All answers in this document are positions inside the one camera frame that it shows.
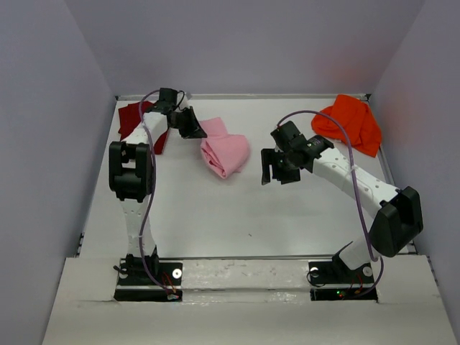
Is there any pink t shirt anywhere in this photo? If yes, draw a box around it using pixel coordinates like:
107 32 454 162
200 117 250 179

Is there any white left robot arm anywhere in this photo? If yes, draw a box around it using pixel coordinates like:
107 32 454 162
109 88 207 263

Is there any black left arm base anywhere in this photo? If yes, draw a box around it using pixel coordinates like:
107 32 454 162
113 254 183 303

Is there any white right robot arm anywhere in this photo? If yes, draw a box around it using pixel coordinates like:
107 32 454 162
261 121 423 272

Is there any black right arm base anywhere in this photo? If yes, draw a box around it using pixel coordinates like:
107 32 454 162
306 249 378 301

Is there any dark red folded t shirt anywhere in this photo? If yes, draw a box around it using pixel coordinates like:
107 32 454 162
119 101 169 155

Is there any orange t shirt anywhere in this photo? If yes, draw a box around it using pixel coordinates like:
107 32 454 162
311 94 382 157

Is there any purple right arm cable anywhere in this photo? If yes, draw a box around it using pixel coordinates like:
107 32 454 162
276 109 385 298

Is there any aluminium table front rail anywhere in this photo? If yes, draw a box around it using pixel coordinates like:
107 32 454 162
160 254 334 261

